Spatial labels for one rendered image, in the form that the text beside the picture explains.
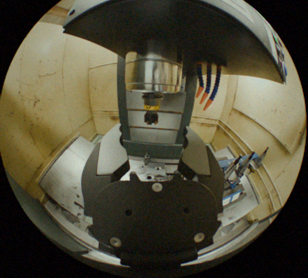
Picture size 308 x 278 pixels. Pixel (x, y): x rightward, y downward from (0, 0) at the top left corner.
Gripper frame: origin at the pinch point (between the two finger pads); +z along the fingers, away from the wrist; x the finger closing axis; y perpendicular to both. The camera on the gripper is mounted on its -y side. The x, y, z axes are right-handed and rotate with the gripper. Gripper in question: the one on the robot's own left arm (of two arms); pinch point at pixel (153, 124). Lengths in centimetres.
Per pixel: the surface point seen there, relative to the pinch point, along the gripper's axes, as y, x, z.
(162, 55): -11.6, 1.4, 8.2
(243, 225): 73, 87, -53
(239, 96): -8, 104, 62
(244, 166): 15.4, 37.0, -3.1
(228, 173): 16.1, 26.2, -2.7
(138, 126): 36, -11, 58
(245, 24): -16.6, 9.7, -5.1
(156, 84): -4.9, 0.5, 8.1
